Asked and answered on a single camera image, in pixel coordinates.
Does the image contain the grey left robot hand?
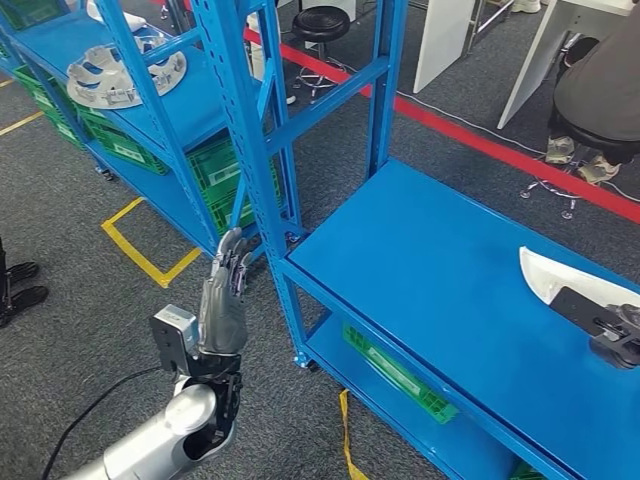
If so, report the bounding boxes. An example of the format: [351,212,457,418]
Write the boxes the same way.
[198,228,254,356]

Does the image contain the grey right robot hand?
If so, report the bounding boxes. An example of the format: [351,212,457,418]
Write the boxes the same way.
[549,286,640,371]

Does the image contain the white plastic shell part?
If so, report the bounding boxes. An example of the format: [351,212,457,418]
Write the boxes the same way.
[518,246,640,309]
[87,0,149,33]

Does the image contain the blue metal shelf rack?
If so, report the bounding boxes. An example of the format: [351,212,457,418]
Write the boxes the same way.
[0,0,303,266]
[192,0,640,480]

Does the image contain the yellow floor tape corner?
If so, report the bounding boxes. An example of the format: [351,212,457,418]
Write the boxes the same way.
[101,197,204,289]

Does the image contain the green plastic crate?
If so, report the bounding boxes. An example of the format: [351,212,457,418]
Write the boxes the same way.
[79,109,171,177]
[509,462,545,480]
[14,66,90,150]
[0,0,71,31]
[186,135,285,240]
[343,324,460,425]

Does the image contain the black round stool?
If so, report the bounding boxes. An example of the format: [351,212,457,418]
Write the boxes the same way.
[292,6,352,91]
[519,122,640,221]

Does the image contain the yellow floor tape strip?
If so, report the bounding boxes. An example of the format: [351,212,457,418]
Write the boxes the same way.
[339,388,368,480]

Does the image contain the seated person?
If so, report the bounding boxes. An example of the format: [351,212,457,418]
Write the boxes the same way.
[545,0,640,185]

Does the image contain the white desk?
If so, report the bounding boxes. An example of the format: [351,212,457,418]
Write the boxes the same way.
[497,0,640,130]

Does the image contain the grey plastic wheel hubcap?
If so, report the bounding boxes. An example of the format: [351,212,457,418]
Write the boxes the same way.
[66,42,189,111]

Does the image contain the white desk side panel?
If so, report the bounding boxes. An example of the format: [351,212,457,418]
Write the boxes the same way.
[413,0,476,95]

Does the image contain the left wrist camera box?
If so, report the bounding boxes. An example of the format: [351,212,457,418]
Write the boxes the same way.
[149,304,199,378]

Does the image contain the black cable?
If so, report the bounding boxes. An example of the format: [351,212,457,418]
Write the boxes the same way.
[39,367,162,480]

